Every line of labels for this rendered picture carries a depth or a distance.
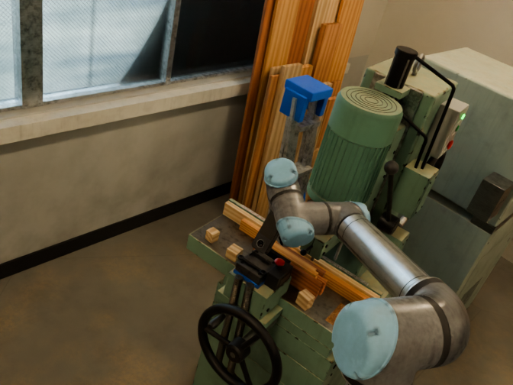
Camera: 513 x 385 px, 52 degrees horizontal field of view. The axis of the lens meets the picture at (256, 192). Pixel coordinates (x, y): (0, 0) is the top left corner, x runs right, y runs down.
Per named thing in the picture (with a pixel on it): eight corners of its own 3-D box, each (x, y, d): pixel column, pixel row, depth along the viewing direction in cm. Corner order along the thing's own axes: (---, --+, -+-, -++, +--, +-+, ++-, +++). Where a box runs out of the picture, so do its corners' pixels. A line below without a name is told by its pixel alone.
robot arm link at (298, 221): (335, 231, 113) (321, 189, 119) (288, 231, 109) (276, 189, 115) (321, 248, 119) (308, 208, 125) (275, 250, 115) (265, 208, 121)
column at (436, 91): (299, 252, 191) (364, 66, 152) (328, 228, 207) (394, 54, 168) (352, 286, 182) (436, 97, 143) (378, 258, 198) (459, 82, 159)
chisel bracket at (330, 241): (297, 253, 161) (304, 231, 156) (320, 234, 171) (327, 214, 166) (317, 265, 158) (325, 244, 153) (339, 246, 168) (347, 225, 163)
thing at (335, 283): (238, 229, 178) (240, 219, 176) (242, 227, 179) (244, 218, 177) (395, 331, 154) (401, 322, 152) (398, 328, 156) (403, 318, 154)
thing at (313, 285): (250, 257, 167) (254, 241, 163) (252, 256, 168) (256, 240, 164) (314, 300, 157) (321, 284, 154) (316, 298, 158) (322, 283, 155)
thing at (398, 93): (367, 104, 147) (388, 46, 137) (379, 98, 153) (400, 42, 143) (392, 116, 143) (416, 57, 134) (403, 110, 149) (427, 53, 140)
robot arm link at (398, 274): (514, 318, 83) (359, 188, 124) (459, 325, 79) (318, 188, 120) (490, 375, 87) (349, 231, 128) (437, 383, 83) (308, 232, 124)
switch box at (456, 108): (419, 150, 160) (440, 103, 152) (430, 141, 168) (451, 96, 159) (437, 160, 158) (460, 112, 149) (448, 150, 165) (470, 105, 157)
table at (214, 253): (164, 260, 166) (166, 245, 163) (224, 222, 189) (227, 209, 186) (324, 377, 142) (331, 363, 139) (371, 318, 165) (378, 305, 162)
